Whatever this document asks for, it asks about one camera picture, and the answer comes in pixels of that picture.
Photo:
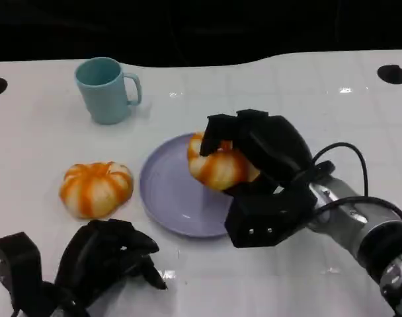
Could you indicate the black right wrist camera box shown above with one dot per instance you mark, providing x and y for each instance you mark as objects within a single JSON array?
[{"x": 264, "y": 221}]

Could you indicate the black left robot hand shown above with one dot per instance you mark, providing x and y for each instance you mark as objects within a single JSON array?
[{"x": 98, "y": 254}]

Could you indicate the black curtain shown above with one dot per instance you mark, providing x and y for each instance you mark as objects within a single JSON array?
[{"x": 187, "y": 29}]

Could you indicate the orange white toy bread roll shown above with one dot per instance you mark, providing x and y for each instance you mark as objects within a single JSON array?
[
  {"x": 95, "y": 190},
  {"x": 217, "y": 170}
]

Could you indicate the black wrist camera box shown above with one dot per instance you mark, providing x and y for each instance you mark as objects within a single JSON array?
[
  {"x": 17, "y": 261},
  {"x": 264, "y": 221}
]

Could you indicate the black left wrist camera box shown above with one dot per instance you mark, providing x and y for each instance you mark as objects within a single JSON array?
[{"x": 17, "y": 261}]

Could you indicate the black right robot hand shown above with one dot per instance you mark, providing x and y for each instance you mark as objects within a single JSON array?
[{"x": 273, "y": 145}]

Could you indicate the lilac plate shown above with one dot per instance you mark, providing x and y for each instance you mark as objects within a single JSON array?
[{"x": 174, "y": 198}]

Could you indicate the pale green mug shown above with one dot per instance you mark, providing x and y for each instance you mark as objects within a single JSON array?
[{"x": 103, "y": 95}]

